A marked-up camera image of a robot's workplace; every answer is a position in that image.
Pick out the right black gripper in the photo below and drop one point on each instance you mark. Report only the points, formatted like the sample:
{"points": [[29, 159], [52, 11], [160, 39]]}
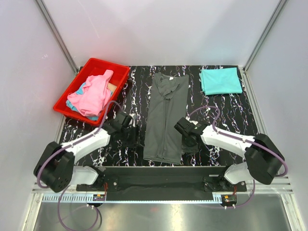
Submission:
{"points": [[185, 148]]}

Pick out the aluminium cross rail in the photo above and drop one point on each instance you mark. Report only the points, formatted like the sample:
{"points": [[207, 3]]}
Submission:
{"points": [[259, 208]]}

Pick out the left aluminium frame post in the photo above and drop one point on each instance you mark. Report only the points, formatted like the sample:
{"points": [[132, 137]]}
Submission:
{"points": [[55, 32]]}

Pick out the right aluminium frame post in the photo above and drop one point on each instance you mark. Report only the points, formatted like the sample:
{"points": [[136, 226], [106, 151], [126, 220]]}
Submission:
{"points": [[266, 31]]}

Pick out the aluminium frame post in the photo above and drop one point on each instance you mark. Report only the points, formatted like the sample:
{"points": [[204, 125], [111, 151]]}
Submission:
{"points": [[266, 31], [55, 32]]}

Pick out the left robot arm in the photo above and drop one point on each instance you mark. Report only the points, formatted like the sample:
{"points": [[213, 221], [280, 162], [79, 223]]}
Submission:
{"points": [[56, 169]]}

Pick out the dark grey t-shirt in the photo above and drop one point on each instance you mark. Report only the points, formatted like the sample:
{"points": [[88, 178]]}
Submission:
{"points": [[166, 107]]}

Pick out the folded teal t-shirt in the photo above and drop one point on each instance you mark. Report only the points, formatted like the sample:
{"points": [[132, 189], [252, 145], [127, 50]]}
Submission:
{"points": [[220, 81]]}

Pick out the red plastic bin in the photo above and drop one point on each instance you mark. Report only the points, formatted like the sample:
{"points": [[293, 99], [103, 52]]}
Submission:
{"points": [[94, 67]]}

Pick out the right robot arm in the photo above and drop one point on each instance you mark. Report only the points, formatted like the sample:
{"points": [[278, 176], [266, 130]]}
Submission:
{"points": [[262, 159]]}

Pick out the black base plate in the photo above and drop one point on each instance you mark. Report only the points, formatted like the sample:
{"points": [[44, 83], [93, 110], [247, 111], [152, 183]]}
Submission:
{"points": [[160, 184]]}

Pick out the pink t-shirt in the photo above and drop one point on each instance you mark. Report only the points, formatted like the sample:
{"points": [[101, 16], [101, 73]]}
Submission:
{"points": [[96, 95]]}

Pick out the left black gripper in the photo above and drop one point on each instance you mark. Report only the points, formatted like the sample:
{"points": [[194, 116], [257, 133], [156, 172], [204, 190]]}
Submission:
{"points": [[135, 141]]}

